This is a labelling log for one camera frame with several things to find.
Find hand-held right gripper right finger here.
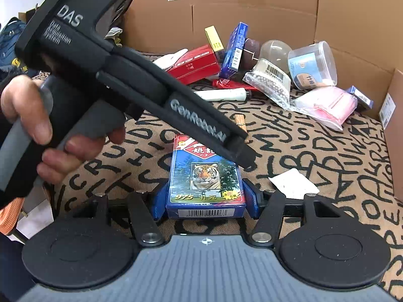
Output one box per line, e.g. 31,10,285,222
244,179,342,247

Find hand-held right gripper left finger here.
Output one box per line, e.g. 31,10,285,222
72,189,168,247

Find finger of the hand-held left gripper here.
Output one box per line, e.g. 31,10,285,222
225,138,258,170

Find tiger print playing card box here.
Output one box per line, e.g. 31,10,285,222
166,134,246,219

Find person's left hand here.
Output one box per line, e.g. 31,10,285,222
0,75,126,186

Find small wooden block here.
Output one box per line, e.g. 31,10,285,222
234,114,250,143

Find crumpled paper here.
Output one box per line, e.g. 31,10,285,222
107,27,123,46

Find white paper slip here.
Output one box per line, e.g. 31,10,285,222
268,168,320,199

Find white tube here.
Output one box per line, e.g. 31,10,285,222
193,88,251,102

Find red box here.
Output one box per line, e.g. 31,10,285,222
167,45,221,85

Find letter print mat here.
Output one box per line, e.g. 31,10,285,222
31,50,403,302

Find red sachet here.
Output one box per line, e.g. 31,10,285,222
212,79,262,92

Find clear bag of beads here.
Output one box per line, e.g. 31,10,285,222
242,58,291,109

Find yellow box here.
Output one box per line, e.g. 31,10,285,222
205,26,225,53

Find pink plastic packet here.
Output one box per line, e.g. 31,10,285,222
290,86,359,132

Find blue medicine box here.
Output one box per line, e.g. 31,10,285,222
219,22,250,79

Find clear plastic capsule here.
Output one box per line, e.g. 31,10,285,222
259,40,293,66

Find clear plastic cotton swab jar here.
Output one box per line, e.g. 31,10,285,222
287,41,337,90

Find blue backpack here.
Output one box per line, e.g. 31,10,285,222
0,17,29,73

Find small blue box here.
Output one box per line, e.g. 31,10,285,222
346,86,374,111

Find orange bag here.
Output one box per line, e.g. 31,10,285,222
0,195,22,236

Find large cardboard box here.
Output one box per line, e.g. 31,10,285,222
121,0,403,120

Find flat labelled cardboard box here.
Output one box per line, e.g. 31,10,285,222
379,68,403,152

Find person's dark trousers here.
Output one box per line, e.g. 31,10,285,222
0,234,35,302

